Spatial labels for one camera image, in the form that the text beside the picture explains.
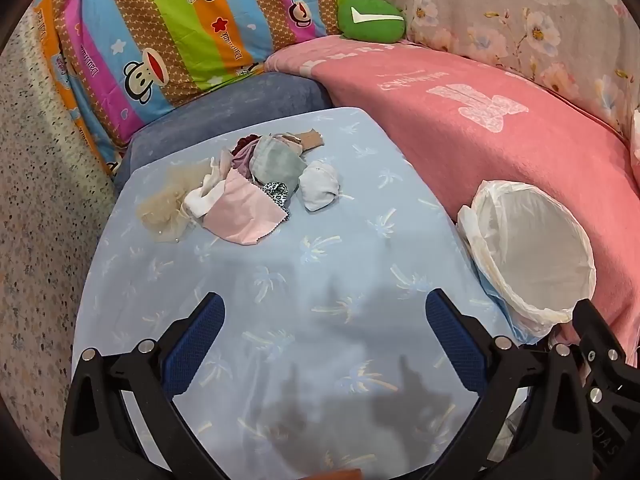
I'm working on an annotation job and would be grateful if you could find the dark red velvet scrunchie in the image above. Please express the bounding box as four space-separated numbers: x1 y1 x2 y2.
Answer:
231 135 262 160

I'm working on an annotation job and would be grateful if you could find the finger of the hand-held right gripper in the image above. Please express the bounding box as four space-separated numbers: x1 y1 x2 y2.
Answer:
571 299 629 387

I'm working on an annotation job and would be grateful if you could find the mauve cloth pouch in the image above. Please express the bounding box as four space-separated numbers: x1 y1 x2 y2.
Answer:
234 152 257 182

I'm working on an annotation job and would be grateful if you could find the blue-grey cushion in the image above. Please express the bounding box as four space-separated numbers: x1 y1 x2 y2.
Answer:
114 71 334 192

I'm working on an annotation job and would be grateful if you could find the leopard print cloth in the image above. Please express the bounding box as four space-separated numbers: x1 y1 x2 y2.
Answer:
260 181 291 222

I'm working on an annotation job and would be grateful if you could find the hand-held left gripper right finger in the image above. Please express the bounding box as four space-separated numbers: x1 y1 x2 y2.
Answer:
425 288 596 480

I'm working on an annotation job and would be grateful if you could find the colourful monkey print pillow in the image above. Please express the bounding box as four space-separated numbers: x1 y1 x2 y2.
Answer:
30 0 352 177

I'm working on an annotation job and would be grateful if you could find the grey-green cloth pouch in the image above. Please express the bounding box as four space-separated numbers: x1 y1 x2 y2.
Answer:
250 135 307 194

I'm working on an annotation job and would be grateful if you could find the beige tulle cloth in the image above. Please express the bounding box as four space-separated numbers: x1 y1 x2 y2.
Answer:
137 162 211 244

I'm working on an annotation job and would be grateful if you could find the pink blanket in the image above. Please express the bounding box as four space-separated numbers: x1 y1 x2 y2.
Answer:
264 37 640 347

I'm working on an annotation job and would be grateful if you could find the white sock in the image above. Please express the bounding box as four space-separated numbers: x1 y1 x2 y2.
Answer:
183 157 229 219

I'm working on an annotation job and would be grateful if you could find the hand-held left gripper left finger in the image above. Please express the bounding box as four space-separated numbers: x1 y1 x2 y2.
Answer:
61 292 231 480

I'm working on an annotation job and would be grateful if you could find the white cloth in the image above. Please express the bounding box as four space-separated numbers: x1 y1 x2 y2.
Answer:
298 160 342 212

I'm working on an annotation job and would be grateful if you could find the green plush cushion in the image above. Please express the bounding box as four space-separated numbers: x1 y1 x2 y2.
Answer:
337 0 406 43

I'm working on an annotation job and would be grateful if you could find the brown patterned cloth strip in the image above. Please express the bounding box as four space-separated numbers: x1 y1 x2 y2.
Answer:
294 129 325 151

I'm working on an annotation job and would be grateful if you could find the waste bin with white liner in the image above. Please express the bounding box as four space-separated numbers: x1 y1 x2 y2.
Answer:
456 179 598 342

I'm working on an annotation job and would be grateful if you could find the pink cloth piece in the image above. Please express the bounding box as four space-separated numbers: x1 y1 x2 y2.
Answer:
204 167 290 247

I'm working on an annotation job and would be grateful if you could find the grey floral cloth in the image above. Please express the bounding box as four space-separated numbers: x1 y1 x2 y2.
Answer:
345 0 640 142

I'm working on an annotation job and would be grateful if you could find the light blue palm print sheet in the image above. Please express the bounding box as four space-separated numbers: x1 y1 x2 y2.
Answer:
72 106 527 480

